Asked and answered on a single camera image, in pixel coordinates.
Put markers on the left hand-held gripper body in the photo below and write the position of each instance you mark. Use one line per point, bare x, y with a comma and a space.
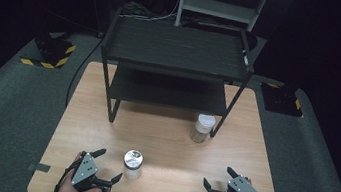
84, 170

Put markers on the glass jar with silver lid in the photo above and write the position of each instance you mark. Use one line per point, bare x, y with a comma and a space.
132, 164

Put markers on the clear jar with white lid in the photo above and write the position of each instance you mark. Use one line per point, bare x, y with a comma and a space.
202, 129

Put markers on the black two-tier shelf rack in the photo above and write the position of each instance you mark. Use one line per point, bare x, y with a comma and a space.
178, 48

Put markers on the grey tape piece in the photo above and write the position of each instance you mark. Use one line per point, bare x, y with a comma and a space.
39, 167

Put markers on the yellow-black striped stand base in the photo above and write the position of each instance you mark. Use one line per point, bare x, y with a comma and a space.
53, 54
280, 101

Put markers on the grey metal stand frame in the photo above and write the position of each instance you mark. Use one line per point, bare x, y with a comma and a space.
217, 8

